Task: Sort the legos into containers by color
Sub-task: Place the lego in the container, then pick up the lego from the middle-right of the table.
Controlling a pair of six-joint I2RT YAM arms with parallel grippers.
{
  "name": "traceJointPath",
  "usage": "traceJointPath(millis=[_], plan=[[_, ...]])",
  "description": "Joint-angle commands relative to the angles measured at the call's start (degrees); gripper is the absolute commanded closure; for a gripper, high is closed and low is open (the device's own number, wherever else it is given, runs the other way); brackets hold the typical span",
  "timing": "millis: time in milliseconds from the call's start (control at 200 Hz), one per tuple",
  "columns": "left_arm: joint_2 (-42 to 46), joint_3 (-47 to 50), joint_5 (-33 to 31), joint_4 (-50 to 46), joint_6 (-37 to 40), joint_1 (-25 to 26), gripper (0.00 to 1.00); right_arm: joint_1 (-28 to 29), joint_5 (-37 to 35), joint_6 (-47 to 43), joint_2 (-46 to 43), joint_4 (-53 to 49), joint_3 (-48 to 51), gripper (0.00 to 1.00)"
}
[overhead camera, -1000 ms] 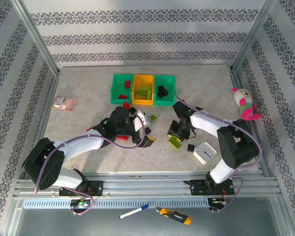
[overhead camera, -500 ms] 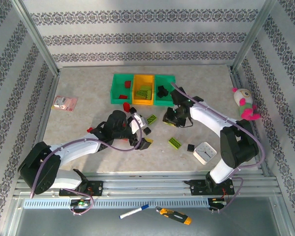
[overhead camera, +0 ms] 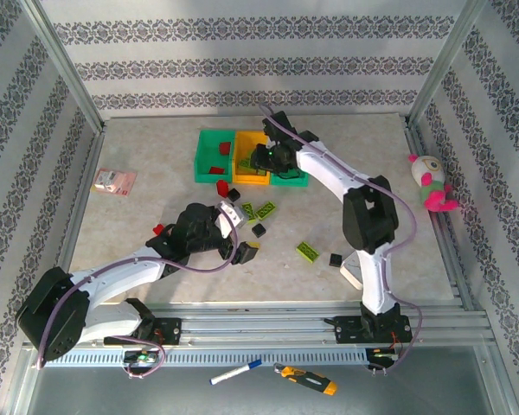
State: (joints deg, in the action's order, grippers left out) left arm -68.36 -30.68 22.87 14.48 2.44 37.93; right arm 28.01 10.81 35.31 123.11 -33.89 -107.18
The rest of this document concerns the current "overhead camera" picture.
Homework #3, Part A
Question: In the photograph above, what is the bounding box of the green plastic bin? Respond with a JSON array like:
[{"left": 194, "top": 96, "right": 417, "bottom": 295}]
[
  {"left": 193, "top": 128, "right": 239, "bottom": 185},
  {"left": 268, "top": 129, "right": 311, "bottom": 188}
]

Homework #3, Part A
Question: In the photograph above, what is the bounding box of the yellow and black hand tool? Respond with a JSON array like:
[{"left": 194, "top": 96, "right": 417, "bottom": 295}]
[{"left": 272, "top": 363, "right": 339, "bottom": 397}]

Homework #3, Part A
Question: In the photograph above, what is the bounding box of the pink card package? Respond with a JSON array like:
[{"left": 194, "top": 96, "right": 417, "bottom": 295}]
[{"left": 90, "top": 167, "right": 138, "bottom": 198}]

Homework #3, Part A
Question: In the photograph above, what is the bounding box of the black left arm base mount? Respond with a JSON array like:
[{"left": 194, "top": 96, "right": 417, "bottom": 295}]
[{"left": 149, "top": 317, "right": 183, "bottom": 347}]

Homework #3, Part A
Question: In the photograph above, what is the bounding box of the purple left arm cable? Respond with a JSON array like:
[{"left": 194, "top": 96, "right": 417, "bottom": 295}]
[{"left": 33, "top": 206, "right": 240, "bottom": 372}]

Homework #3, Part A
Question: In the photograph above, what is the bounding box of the slotted grey cable tray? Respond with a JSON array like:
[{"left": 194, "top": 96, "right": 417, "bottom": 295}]
[{"left": 45, "top": 347, "right": 368, "bottom": 368}]

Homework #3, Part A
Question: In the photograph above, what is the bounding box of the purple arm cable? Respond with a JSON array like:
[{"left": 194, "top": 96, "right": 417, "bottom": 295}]
[
  {"left": 258, "top": 103, "right": 419, "bottom": 310},
  {"left": 33, "top": 206, "right": 240, "bottom": 372}
]

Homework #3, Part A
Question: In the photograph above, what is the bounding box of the white pink green plush toy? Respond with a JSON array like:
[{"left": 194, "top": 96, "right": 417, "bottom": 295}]
[{"left": 407, "top": 153, "right": 460, "bottom": 214}]

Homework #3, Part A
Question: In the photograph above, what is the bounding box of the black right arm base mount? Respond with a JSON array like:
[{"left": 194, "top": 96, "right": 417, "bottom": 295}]
[{"left": 324, "top": 314, "right": 414, "bottom": 346}]

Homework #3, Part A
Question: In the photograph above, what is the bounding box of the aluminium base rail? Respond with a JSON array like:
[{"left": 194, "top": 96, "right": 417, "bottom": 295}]
[{"left": 99, "top": 301, "right": 494, "bottom": 347}]

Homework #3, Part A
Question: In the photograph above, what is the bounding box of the purple cable loop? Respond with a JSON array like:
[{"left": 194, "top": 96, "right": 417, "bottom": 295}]
[
  {"left": 369, "top": 304, "right": 426, "bottom": 376},
  {"left": 112, "top": 335, "right": 170, "bottom": 380}
]

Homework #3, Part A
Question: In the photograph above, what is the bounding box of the aluminium corner post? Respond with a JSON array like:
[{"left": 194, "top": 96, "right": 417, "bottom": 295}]
[
  {"left": 19, "top": 0, "right": 107, "bottom": 133},
  {"left": 406, "top": 0, "right": 490, "bottom": 126}
]

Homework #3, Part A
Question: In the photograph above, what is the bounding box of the white marker with blue cap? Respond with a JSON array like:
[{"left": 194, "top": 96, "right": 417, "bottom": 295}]
[{"left": 209, "top": 358, "right": 264, "bottom": 386}]

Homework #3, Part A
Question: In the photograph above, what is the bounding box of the small circuit board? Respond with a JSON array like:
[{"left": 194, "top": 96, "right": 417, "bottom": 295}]
[
  {"left": 368, "top": 347, "right": 400, "bottom": 363},
  {"left": 123, "top": 350, "right": 160, "bottom": 367}
]

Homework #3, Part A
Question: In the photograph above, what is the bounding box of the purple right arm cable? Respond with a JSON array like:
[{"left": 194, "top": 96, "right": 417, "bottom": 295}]
[{"left": 258, "top": 103, "right": 419, "bottom": 310}]

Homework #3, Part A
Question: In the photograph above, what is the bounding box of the white block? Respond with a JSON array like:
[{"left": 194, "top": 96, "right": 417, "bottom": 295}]
[{"left": 339, "top": 252, "right": 364, "bottom": 290}]

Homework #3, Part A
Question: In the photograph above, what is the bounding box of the yellow plastic bin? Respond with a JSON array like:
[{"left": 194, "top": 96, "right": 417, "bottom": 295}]
[{"left": 232, "top": 131, "right": 272, "bottom": 187}]

